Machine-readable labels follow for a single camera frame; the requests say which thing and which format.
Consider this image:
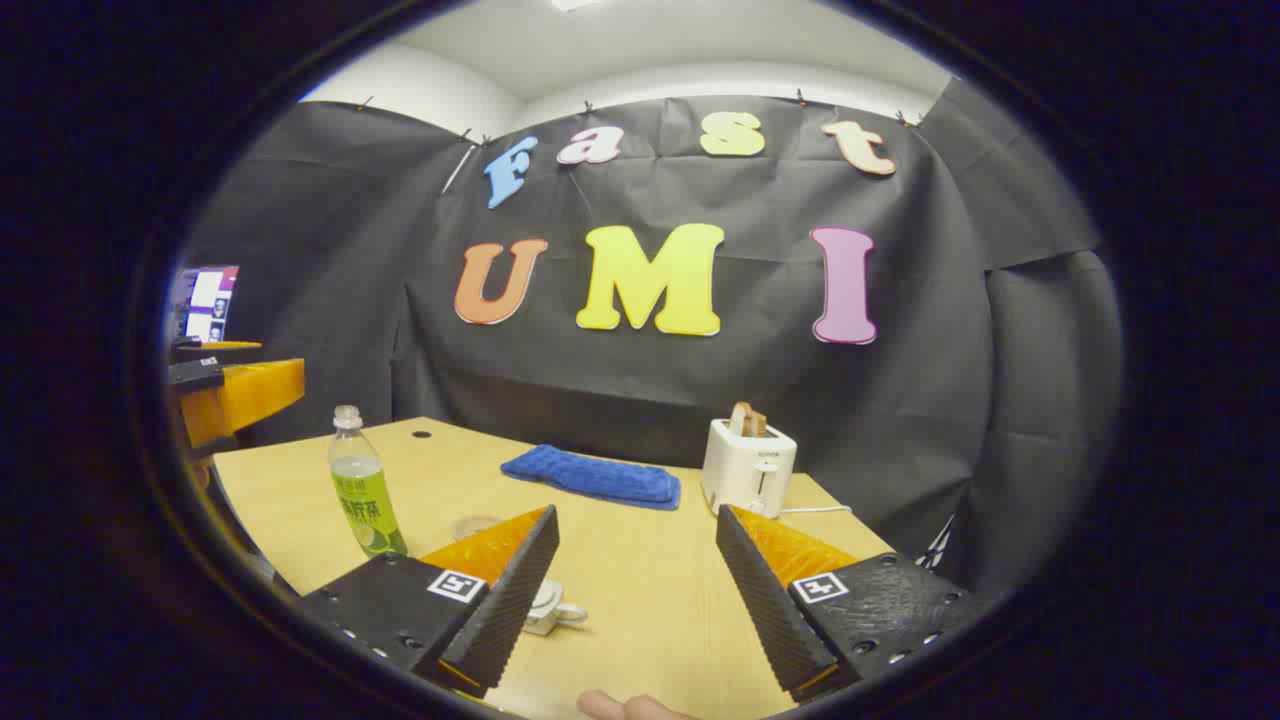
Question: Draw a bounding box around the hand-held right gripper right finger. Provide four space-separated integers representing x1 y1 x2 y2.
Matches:
715 503 986 704

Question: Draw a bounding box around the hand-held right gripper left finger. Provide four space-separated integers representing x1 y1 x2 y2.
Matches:
298 505 561 701

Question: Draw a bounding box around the computer monitor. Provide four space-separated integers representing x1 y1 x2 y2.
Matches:
172 264 241 346

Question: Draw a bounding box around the blue towel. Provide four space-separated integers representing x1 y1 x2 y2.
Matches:
500 443 683 512

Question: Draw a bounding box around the white toaster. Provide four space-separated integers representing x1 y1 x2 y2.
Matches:
700 417 799 520

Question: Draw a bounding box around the green label water bottle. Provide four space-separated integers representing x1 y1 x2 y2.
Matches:
329 404 410 559

